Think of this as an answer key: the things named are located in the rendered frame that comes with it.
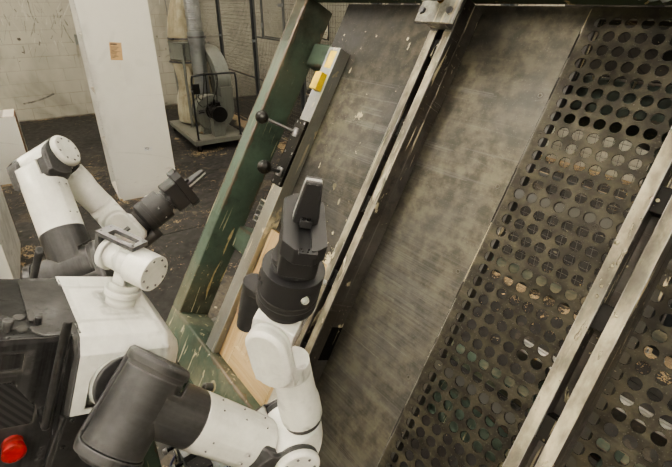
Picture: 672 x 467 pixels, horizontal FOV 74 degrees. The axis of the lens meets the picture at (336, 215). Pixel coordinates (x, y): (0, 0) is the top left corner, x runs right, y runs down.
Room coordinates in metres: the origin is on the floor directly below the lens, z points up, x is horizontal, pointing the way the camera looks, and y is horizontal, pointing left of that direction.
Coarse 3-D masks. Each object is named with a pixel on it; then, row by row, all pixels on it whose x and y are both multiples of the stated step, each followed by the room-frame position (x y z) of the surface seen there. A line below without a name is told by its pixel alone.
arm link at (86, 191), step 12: (24, 156) 0.97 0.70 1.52; (36, 156) 0.96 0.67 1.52; (72, 168) 1.01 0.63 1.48; (84, 168) 1.04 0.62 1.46; (72, 180) 1.00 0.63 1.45; (84, 180) 1.02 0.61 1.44; (72, 192) 1.00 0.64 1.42; (84, 192) 1.01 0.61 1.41; (96, 192) 1.03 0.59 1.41; (84, 204) 1.01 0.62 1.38; (96, 204) 1.01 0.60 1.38
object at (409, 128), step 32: (448, 0) 1.02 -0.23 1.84; (448, 32) 1.02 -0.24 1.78; (416, 64) 1.03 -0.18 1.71; (448, 64) 1.02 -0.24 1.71; (416, 96) 0.98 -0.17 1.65; (416, 128) 0.96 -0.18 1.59; (384, 160) 0.96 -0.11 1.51; (416, 160) 0.97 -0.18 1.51; (384, 192) 0.91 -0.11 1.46; (352, 224) 0.90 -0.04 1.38; (384, 224) 0.91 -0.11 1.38; (352, 256) 0.85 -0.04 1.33; (352, 288) 0.85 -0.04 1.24; (320, 320) 0.81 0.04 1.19; (320, 352) 0.79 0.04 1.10
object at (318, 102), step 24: (336, 48) 1.32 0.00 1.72; (336, 72) 1.30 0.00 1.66; (312, 96) 1.29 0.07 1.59; (312, 120) 1.25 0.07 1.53; (288, 192) 1.19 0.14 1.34; (264, 216) 1.17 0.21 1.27; (264, 240) 1.14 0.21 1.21; (240, 264) 1.13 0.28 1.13; (240, 288) 1.08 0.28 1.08; (216, 336) 1.04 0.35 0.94
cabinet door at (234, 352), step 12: (276, 240) 1.11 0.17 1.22; (264, 252) 1.12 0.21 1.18; (324, 264) 0.96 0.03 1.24; (228, 336) 1.03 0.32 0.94; (240, 336) 1.01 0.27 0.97; (228, 348) 1.01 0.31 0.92; (240, 348) 0.98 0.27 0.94; (228, 360) 0.98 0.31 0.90; (240, 360) 0.96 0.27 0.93; (240, 372) 0.93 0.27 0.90; (252, 372) 0.91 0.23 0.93; (252, 384) 0.88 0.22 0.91; (264, 384) 0.86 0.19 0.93; (264, 396) 0.84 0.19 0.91
